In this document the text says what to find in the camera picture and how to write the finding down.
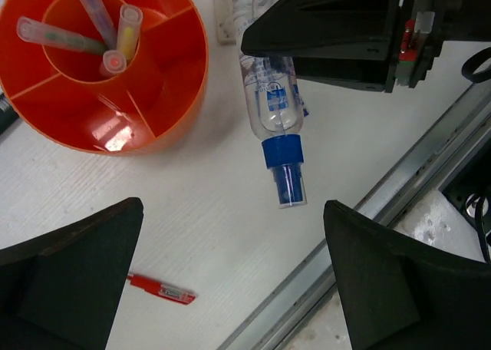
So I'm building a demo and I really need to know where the blue cap black highlighter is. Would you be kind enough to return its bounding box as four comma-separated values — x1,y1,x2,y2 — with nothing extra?
0,93,19,134

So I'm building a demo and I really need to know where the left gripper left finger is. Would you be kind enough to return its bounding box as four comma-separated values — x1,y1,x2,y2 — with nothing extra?
1,197,143,349

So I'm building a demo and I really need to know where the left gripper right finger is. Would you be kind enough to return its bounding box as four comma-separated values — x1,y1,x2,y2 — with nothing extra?
324,200,490,349

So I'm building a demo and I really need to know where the clear green pen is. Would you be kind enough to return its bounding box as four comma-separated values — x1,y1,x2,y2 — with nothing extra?
16,16,107,55

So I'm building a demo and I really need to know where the orange round compartment organizer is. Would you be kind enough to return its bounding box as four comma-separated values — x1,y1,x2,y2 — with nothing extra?
1,0,209,155

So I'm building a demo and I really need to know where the clear bottle blue cap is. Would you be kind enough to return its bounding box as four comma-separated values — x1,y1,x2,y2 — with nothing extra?
233,0,307,208

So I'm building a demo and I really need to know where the red gel pen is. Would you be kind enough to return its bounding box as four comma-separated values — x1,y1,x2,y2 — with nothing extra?
127,273,196,305

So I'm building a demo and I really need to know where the white eraser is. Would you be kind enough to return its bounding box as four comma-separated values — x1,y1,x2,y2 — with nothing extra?
213,0,236,45

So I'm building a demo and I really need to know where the slim yellow marker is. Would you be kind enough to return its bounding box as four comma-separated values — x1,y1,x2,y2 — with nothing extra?
117,4,143,61

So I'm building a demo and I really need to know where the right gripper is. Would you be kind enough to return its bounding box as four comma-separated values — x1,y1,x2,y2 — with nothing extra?
241,0,490,93

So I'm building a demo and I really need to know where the slim pink orange marker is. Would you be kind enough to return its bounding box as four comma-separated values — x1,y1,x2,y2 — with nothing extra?
100,50,127,78

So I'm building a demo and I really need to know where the front aluminium rail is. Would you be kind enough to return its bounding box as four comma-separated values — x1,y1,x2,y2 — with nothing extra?
222,83,490,349

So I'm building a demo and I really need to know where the blue ballpoint pen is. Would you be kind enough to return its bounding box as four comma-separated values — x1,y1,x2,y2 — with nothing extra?
293,84,309,117

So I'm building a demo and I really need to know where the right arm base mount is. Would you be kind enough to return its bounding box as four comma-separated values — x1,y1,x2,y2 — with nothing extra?
443,160,490,264

